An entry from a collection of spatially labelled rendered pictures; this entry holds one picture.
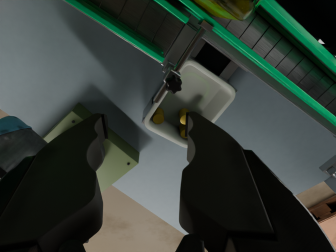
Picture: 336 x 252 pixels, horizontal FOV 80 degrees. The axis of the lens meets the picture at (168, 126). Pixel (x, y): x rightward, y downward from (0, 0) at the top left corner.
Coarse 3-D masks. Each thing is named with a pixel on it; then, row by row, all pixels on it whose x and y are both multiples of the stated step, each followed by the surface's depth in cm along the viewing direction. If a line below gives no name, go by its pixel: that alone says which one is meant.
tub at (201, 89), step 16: (192, 64) 49; (192, 80) 58; (208, 80) 58; (176, 96) 60; (192, 96) 60; (208, 96) 61; (224, 96) 56; (176, 112) 63; (208, 112) 60; (160, 128) 59; (176, 128) 65
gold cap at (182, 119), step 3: (183, 108) 62; (186, 108) 62; (180, 111) 61; (183, 111) 60; (186, 111) 60; (180, 114) 60; (183, 114) 59; (180, 117) 59; (183, 117) 59; (180, 120) 59; (183, 120) 59; (183, 123) 60
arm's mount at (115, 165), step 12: (72, 108) 60; (84, 108) 62; (60, 120) 60; (72, 120) 58; (48, 132) 61; (60, 132) 59; (108, 132) 64; (108, 144) 63; (120, 144) 66; (108, 156) 65; (120, 156) 65; (132, 156) 67; (108, 168) 67; (120, 168) 68; (108, 180) 69
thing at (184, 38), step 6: (186, 24) 40; (180, 30) 41; (186, 30) 41; (192, 30) 41; (180, 36) 41; (186, 36) 41; (192, 36) 41; (174, 42) 42; (180, 42) 42; (186, 42) 42; (174, 48) 42; (180, 48) 42; (168, 54) 43; (174, 54) 43; (180, 54) 43; (174, 60) 44
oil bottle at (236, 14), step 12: (192, 0) 33; (204, 0) 26; (216, 0) 22; (228, 0) 21; (240, 0) 21; (252, 0) 21; (216, 12) 29; (228, 12) 24; (240, 12) 22; (252, 12) 22
